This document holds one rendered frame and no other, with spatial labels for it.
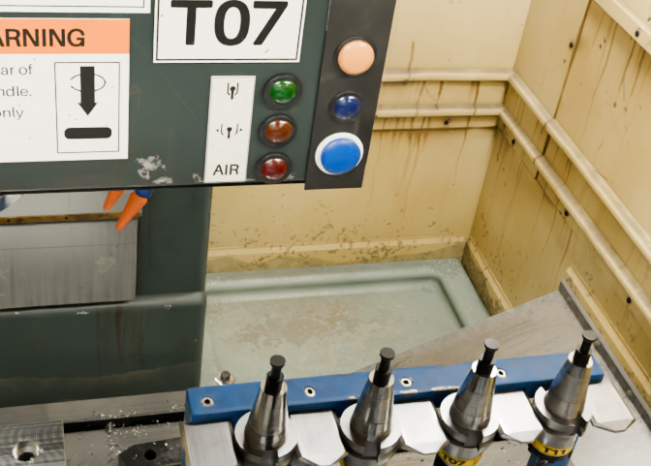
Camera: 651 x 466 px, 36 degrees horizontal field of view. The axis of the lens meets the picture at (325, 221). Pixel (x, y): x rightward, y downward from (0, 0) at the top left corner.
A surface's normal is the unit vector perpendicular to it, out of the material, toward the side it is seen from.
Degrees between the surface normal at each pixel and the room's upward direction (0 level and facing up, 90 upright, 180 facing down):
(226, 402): 0
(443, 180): 90
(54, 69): 90
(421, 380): 0
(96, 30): 90
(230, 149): 90
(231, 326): 0
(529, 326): 24
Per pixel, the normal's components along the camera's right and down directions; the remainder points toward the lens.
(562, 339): -0.28, -0.71
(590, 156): -0.96, 0.04
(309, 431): 0.13, -0.80
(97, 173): 0.25, 0.60
